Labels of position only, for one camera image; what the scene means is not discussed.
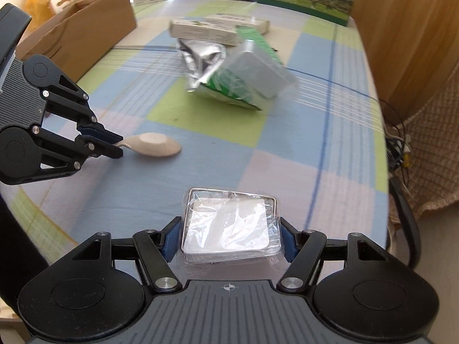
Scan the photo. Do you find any clear metal tin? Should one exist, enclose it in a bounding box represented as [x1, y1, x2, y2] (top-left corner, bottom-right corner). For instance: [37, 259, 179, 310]
[180, 187, 283, 265]

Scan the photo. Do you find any white ointment box with bird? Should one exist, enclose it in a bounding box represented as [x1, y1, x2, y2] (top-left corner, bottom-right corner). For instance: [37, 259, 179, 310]
[169, 19, 243, 47]

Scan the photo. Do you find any green white spray box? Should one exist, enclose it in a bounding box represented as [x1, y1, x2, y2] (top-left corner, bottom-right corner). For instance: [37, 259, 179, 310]
[195, 26, 296, 111]

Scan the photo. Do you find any open brown cardboard box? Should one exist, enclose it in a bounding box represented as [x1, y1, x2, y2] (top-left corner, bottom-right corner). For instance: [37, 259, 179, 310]
[16, 0, 137, 82]

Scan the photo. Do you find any checkered plastic tablecloth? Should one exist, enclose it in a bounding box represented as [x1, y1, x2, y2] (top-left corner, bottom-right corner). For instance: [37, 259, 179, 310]
[1, 0, 388, 262]

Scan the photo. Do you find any silver foil bag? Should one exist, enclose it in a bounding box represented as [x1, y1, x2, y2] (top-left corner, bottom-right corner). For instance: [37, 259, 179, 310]
[177, 39, 226, 92]

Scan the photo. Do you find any brown quilted chair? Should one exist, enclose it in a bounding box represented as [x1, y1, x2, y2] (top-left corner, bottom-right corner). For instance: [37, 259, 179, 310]
[404, 73, 458, 220]

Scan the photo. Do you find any white barcode medicine box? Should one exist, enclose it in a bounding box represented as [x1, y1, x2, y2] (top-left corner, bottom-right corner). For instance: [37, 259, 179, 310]
[204, 13, 270, 35]

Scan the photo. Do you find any brown curtain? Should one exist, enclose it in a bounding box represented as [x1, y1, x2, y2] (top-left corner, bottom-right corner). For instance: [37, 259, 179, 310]
[352, 0, 458, 119]

